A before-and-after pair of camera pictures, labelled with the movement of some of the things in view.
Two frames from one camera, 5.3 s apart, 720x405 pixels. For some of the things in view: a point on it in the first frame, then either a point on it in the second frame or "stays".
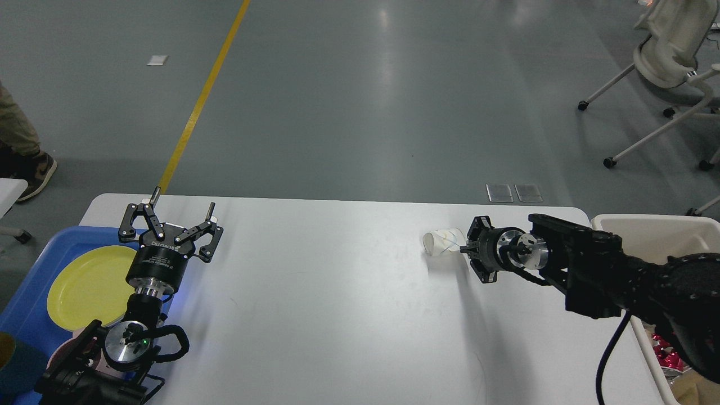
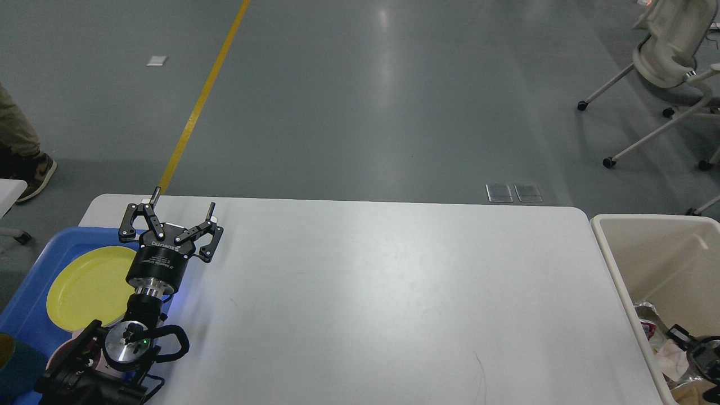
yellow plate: x=91 y=284 stays
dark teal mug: x=22 y=367 stays
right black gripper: x=485 y=244 -> x=703 y=352
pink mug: x=61 y=350 stays
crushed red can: x=667 y=356 -> x=648 y=328
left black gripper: x=159 y=262 stays
